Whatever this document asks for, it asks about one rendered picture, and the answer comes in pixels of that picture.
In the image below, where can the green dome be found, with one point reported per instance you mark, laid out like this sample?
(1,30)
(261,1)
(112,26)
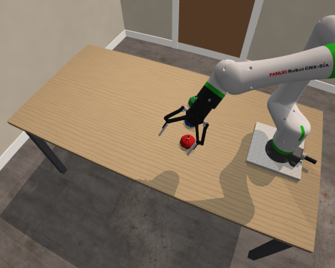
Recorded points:
(192,100)

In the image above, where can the red bell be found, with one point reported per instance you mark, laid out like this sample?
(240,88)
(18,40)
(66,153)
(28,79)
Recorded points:
(187,141)

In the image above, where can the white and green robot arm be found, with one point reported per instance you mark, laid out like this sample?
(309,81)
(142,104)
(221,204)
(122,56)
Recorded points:
(293,73)

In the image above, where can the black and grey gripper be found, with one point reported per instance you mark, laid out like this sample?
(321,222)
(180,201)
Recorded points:
(195,115)

